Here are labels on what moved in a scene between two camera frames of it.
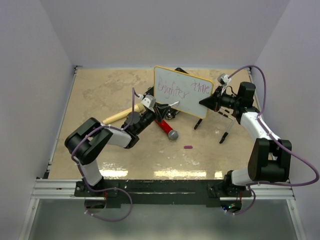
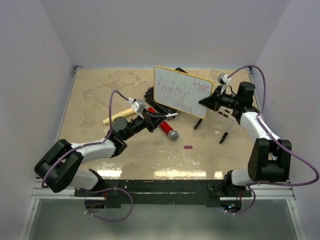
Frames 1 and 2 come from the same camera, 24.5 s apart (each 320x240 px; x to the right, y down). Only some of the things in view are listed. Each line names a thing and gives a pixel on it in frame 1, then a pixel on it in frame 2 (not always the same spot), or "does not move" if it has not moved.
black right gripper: x=213 y=102 does not move
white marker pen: x=176 y=102 to x=171 y=114
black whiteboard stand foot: x=198 y=123 does not move
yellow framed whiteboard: x=171 y=86 does not move
